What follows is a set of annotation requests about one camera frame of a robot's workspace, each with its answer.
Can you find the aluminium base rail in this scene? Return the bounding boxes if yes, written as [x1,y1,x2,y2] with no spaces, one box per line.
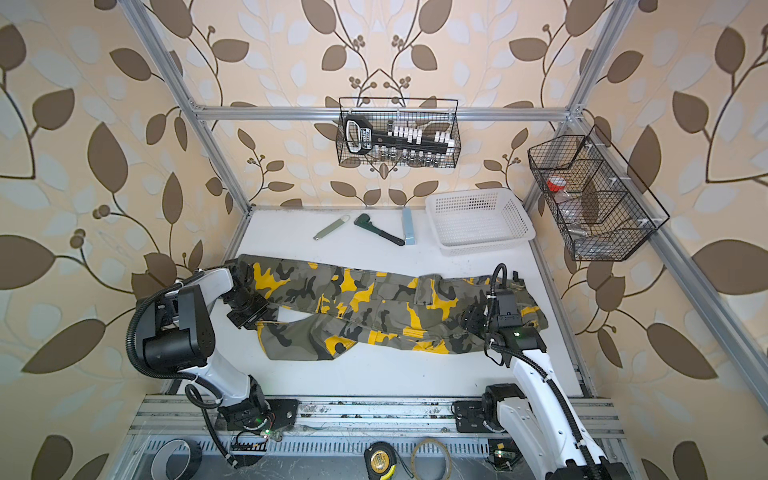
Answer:
[128,394,625,436]

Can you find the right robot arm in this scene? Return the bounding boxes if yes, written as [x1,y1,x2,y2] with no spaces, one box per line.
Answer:
[463,263,630,479]

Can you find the aluminium frame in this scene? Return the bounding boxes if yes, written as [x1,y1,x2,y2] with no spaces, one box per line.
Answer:
[120,1,767,406]

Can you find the pale green utility knife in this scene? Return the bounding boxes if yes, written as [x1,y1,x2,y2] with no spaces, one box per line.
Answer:
[313,215,350,241]

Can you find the white plastic basket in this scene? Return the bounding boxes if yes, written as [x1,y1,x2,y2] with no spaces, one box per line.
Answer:
[426,188,536,256]

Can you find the yellow tape measure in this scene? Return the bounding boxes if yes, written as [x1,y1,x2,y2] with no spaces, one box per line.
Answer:
[363,441,398,480]

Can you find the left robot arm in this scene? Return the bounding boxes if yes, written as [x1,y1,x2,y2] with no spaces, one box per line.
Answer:
[125,261,271,431]

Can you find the black socket set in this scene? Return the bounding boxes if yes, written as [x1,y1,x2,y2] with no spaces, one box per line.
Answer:
[343,115,455,154]

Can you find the black wire basket centre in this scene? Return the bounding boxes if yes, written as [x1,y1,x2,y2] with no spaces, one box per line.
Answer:
[335,95,462,169]

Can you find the black wire basket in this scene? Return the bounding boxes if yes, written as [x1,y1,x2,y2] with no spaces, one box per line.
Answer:
[527,126,670,262]
[335,95,462,169]

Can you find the black wire basket right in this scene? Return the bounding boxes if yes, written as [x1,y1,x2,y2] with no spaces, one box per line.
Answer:
[527,126,670,262]

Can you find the camouflage trousers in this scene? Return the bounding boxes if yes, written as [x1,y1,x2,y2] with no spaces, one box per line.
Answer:
[233,254,550,362]

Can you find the grey tape roll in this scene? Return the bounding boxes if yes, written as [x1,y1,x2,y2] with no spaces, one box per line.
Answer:
[150,438,203,480]

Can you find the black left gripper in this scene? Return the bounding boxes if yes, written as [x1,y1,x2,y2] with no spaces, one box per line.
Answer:
[221,291,270,330]

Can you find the light blue sanding block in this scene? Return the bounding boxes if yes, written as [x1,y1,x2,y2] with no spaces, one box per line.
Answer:
[402,207,416,246]

